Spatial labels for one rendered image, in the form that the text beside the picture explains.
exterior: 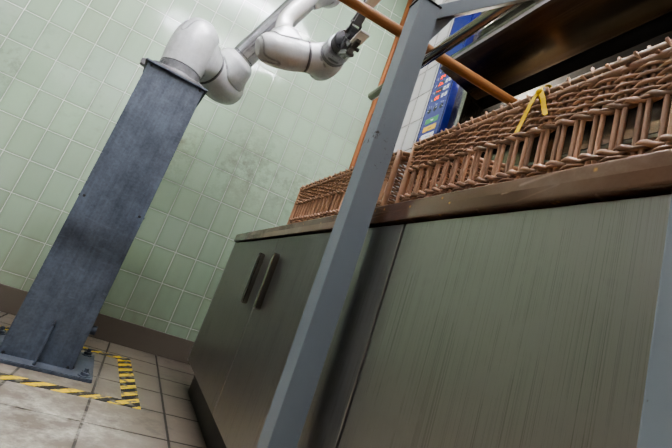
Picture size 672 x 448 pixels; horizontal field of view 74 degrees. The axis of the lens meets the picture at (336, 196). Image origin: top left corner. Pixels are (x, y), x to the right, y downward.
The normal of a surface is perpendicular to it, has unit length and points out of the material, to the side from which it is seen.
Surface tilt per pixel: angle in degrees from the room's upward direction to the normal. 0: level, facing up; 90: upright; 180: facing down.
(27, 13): 90
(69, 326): 90
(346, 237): 90
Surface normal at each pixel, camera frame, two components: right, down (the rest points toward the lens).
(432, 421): -0.86, -0.40
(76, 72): 0.40, -0.12
